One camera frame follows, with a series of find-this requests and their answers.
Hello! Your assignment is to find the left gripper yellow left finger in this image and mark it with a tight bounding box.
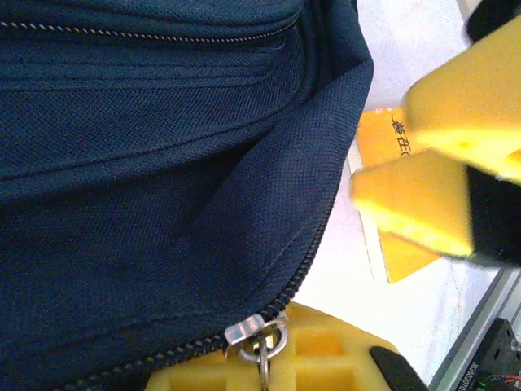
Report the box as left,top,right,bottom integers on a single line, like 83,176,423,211
144,345,265,391

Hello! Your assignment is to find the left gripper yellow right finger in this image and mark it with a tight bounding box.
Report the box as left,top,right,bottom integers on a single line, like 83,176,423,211
264,301,428,391

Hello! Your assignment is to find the silver zipper pull with ring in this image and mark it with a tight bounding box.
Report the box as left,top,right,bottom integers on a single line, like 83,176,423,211
223,312,291,391

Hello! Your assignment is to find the yellow cartoon picture book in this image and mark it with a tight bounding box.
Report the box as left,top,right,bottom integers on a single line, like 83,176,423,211
354,106,449,285

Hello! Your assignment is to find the navy blue student backpack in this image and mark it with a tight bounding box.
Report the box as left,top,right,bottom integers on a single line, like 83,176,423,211
0,0,375,391

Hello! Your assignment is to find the wide grooved aluminium frame beam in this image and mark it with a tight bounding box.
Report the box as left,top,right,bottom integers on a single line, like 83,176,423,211
427,266,521,391

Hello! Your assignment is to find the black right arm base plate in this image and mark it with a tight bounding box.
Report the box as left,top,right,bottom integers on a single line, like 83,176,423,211
470,317,521,391

